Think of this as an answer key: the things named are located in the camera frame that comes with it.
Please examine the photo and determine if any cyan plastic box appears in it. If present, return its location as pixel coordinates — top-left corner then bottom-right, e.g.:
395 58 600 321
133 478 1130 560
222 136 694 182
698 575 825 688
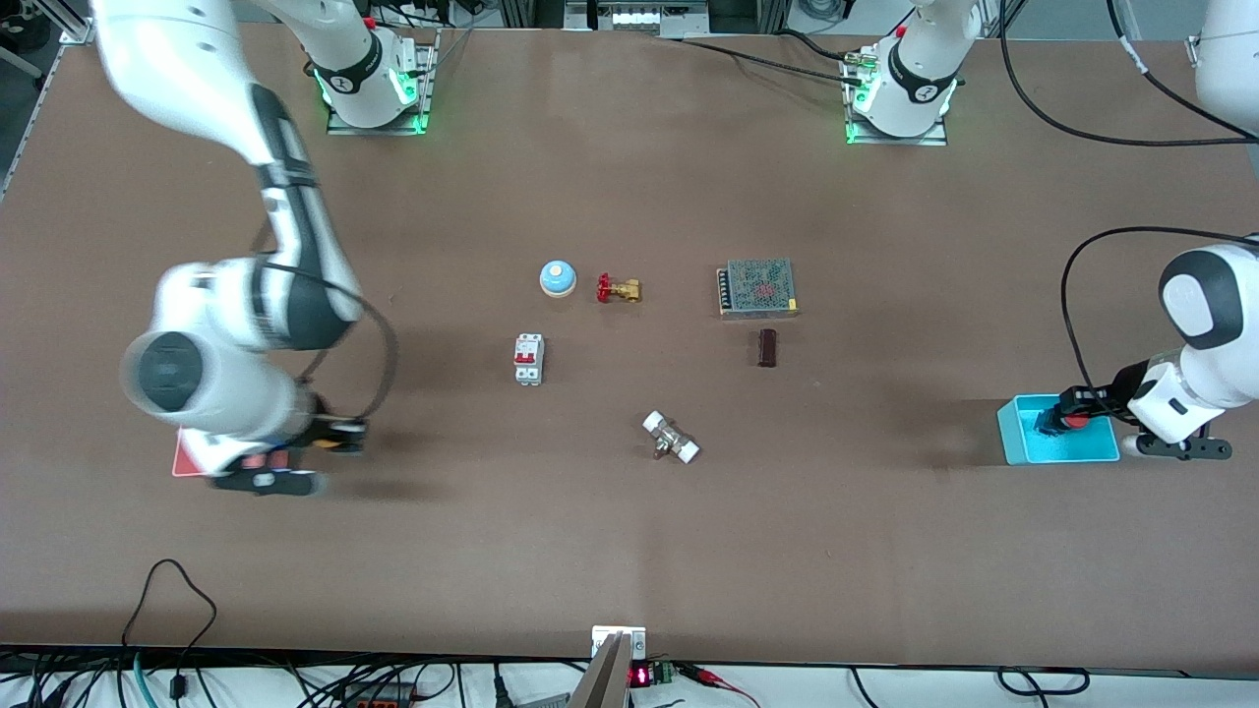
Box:
997 393 1121 466

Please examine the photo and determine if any pink plastic box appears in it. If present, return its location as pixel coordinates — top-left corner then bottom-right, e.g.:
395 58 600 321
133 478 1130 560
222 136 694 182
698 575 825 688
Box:
172 425 293 479

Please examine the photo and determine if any white-capped pipe fitting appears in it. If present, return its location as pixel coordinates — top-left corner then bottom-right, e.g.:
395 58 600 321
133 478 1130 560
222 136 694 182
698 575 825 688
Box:
642 410 700 465

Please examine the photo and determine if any metal mesh power supply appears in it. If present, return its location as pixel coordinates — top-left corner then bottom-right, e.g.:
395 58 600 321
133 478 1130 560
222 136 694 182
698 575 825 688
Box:
716 259 800 322

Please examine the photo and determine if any red clip lead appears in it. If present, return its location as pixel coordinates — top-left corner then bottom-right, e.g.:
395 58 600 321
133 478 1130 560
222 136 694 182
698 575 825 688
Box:
679 664 763 708

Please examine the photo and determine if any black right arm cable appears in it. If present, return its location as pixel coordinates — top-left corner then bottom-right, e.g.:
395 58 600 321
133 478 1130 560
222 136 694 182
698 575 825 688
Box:
254 221 399 424

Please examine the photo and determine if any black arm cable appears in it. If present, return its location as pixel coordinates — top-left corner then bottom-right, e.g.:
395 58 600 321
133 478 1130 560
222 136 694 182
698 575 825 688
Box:
1001 0 1259 392
254 221 399 424

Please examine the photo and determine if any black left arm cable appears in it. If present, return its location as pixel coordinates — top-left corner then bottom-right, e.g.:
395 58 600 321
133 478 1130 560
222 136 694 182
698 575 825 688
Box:
1001 0 1259 392

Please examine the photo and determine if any black looped cable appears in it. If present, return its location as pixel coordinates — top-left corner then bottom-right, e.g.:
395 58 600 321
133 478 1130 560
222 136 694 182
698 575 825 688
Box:
120 559 219 701

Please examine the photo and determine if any black coiled cable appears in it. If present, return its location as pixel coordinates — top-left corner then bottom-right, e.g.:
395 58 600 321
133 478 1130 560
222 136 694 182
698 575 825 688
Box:
995 667 1091 697

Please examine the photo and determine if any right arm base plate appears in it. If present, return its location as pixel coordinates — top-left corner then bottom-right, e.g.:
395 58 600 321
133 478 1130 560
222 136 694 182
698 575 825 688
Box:
328 29 439 136

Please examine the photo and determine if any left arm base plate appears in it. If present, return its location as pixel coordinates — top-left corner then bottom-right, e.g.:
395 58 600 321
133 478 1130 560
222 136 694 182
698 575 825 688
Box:
844 49 950 147

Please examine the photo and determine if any silver camera mount bracket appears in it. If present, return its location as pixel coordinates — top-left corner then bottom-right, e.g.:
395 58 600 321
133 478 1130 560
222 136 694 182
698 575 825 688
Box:
569 625 648 708

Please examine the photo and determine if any black table cable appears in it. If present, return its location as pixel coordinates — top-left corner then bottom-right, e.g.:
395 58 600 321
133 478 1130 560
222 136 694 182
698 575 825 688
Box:
669 29 867 85

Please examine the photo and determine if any aluminium frame rack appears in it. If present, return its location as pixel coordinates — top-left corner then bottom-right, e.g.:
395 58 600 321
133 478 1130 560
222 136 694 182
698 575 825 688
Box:
563 0 711 38

